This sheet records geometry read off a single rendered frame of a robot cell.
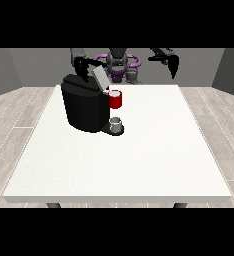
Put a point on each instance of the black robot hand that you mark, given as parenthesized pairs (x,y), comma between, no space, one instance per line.
(81,66)
(173,63)

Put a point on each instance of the red pod holder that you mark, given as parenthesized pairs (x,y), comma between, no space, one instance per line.
(115,101)

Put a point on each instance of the pale grey machine lid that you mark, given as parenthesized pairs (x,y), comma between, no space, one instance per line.
(101,77)

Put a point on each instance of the dark table leg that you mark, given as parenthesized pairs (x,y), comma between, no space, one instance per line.
(53,205)
(180,205)

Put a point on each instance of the small grey cup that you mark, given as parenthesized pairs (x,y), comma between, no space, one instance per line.
(116,125)

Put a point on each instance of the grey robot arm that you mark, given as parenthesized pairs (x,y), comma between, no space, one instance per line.
(77,53)
(167,51)

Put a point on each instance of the grey robot trunk purple rings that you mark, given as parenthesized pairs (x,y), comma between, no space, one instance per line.
(116,60)

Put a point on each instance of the small grey coffee pod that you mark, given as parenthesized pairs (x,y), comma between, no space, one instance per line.
(131,76)

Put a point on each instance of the black coffee machine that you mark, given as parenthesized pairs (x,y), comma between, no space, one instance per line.
(84,106)

